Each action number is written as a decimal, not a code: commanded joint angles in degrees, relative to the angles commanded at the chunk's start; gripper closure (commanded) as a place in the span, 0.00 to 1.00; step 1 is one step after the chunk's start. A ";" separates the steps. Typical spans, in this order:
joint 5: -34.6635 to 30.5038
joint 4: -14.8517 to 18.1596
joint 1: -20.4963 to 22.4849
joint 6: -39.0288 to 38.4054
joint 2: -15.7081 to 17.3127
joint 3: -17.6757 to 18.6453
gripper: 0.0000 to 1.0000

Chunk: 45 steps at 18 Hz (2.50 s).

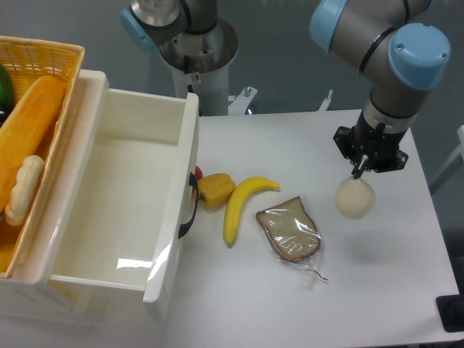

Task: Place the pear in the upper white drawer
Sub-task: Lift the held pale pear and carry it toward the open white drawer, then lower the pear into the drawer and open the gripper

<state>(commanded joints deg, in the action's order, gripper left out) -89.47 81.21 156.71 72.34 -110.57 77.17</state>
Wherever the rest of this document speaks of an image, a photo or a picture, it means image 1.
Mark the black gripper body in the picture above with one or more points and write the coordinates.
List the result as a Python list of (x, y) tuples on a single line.
[(381, 147)]

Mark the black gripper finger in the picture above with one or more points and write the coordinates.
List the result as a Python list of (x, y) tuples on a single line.
[(359, 168)]

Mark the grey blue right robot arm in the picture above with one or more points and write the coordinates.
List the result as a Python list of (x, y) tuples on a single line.
[(403, 59)]

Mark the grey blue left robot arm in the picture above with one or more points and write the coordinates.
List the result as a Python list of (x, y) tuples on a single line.
[(151, 24)]

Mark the white drawer cabinet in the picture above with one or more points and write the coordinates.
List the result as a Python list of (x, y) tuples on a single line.
[(31, 292)]

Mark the open upper white drawer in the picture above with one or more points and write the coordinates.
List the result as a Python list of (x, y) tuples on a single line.
[(122, 232)]

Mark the bagged brown bread slice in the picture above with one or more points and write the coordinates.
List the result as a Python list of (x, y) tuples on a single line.
[(293, 237)]

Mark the yellow banana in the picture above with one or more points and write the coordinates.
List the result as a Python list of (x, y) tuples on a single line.
[(236, 202)]

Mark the yellow bell pepper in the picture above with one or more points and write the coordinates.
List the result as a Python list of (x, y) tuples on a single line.
[(215, 189)]

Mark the red tomato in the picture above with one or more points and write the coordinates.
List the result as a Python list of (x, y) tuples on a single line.
[(198, 173)]

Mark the black device at table edge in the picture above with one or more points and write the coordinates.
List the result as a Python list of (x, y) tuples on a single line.
[(450, 309)]

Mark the cream pastry twist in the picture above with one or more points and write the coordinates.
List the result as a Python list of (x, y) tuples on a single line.
[(22, 194)]

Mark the orange baguette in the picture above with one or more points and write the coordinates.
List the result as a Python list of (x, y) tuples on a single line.
[(24, 129)]

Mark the yellow wicker basket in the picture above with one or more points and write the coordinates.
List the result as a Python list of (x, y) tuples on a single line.
[(26, 60)]

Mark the green vegetable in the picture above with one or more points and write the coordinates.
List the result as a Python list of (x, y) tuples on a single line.
[(6, 88)]

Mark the white frame bar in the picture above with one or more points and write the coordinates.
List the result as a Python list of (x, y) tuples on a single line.
[(452, 163)]

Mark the black drawer handle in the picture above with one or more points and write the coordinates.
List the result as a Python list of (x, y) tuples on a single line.
[(193, 201)]

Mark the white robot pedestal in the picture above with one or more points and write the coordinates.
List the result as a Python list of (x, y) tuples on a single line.
[(200, 65)]

